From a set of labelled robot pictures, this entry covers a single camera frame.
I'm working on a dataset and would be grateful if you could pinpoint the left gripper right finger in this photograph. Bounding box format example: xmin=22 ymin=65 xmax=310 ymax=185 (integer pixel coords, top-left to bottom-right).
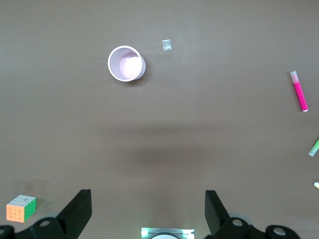
xmin=204 ymin=190 xmax=300 ymax=239

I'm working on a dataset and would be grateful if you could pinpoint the rubik's cube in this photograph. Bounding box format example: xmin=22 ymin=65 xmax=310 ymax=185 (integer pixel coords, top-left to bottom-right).
xmin=6 ymin=194 xmax=37 ymax=223

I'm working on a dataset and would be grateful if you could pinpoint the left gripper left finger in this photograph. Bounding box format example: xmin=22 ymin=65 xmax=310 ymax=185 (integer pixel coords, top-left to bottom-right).
xmin=0 ymin=189 xmax=92 ymax=239

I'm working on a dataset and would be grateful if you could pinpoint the pink marker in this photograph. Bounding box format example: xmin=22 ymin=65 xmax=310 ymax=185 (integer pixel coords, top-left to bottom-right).
xmin=290 ymin=71 xmax=309 ymax=113

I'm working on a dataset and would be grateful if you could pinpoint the pink translucent plastic cup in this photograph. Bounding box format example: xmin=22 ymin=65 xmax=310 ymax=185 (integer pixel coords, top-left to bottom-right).
xmin=107 ymin=45 xmax=147 ymax=83

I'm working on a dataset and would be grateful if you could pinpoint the green marker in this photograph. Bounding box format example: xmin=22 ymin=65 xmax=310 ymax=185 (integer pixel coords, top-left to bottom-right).
xmin=308 ymin=138 xmax=319 ymax=157

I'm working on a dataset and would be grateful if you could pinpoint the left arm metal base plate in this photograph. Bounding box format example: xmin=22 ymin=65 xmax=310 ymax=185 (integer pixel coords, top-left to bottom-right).
xmin=141 ymin=227 xmax=195 ymax=239

